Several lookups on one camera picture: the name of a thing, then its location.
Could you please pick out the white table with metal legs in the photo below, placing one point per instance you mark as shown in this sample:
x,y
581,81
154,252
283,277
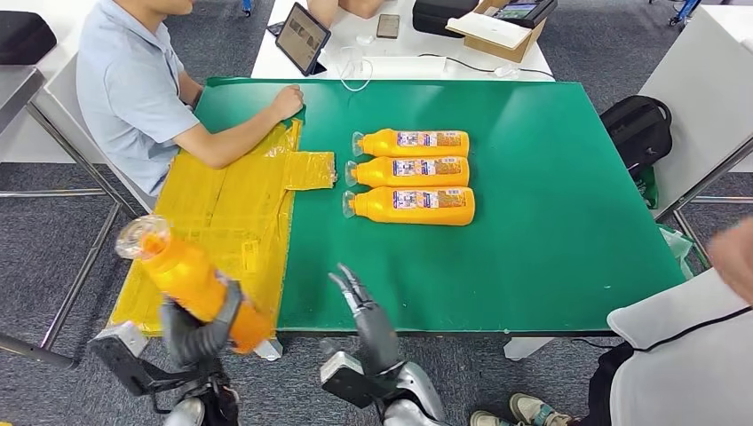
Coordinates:
x,y
64,117

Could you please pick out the green table mat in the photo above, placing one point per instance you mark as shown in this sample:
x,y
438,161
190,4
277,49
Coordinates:
x,y
559,206

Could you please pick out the operator person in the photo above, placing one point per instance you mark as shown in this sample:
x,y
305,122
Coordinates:
x,y
694,364

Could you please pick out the person at office table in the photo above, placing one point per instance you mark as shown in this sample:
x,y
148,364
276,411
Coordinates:
x,y
320,10

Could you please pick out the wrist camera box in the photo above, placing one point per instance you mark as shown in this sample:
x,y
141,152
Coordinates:
x,y
347,373
120,347

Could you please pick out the black zip case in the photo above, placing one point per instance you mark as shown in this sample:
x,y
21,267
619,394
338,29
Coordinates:
x,y
441,16

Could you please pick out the black handheld terminal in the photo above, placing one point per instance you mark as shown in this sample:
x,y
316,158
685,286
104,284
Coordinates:
x,y
523,12

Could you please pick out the white booklet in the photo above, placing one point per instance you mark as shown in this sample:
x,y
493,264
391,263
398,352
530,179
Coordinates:
x,y
488,29

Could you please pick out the white office table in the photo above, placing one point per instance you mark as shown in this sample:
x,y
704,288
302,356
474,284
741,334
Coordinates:
x,y
406,47

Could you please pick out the orange detergent bottle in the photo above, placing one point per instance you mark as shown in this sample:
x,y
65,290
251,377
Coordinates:
x,y
376,207
182,276
376,173
379,144

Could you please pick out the dark smartphone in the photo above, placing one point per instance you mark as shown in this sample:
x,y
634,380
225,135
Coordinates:
x,y
388,26

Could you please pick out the black tablet on stand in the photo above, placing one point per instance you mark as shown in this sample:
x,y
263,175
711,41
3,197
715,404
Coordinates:
x,y
302,36

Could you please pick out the small dark wallet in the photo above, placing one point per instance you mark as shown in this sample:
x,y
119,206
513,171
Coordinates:
x,y
274,28

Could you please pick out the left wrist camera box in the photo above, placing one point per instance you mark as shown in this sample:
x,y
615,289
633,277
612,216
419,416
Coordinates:
x,y
120,347

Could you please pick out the black backpack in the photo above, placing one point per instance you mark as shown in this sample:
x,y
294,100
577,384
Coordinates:
x,y
637,134

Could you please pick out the blue metal frame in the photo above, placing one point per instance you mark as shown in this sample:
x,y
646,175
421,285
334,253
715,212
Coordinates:
x,y
685,10

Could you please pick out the grey table with metal legs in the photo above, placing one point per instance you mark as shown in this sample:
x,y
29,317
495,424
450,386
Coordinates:
x,y
694,129

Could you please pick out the yellow taped cardboard sheet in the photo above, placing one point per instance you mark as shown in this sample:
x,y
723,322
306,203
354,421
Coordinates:
x,y
235,206

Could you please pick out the green bag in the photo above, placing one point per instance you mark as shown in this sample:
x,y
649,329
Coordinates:
x,y
647,190

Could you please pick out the white table foot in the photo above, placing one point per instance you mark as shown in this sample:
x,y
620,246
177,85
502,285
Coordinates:
x,y
529,348
269,351

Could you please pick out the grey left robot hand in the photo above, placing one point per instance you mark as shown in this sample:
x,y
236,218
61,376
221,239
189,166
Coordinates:
x,y
188,344

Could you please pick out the clear plastic bag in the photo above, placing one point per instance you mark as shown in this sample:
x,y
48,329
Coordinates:
x,y
675,243

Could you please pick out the small white case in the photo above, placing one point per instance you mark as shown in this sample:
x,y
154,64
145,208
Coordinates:
x,y
365,39

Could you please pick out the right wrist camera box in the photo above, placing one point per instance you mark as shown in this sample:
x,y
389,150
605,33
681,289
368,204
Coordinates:
x,y
347,373

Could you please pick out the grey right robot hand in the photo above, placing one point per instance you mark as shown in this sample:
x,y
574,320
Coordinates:
x,y
376,341

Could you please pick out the seated person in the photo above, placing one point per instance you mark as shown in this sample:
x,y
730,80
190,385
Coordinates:
x,y
129,100

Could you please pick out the brown cardboard box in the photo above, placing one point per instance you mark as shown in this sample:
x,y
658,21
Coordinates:
x,y
500,53

